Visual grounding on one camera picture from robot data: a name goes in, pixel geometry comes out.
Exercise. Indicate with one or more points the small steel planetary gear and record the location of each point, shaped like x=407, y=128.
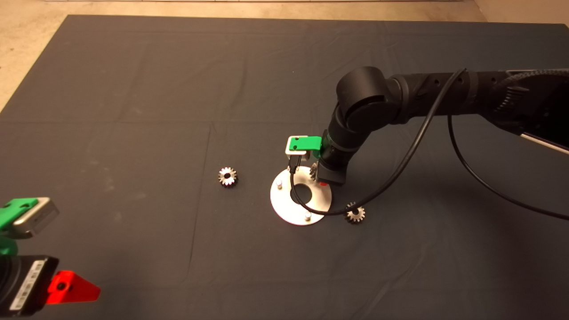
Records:
x=358, y=217
x=314, y=172
x=232, y=180

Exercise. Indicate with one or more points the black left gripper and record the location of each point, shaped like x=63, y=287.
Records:
x=29, y=286

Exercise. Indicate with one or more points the wrist green camera mount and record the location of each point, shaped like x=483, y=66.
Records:
x=306, y=143
x=11, y=213

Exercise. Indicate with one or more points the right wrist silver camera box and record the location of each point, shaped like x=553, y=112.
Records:
x=293, y=152

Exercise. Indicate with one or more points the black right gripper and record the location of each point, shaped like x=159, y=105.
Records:
x=335, y=166

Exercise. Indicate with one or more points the right wrist green camera mount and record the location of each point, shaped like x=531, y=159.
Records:
x=306, y=143

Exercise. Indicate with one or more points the left wrist green camera mount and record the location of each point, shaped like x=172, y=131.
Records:
x=11, y=213

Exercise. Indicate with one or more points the dark grey table cloth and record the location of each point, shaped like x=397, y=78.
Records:
x=178, y=89

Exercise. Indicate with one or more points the white round pegged plate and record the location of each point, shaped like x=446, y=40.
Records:
x=286, y=209

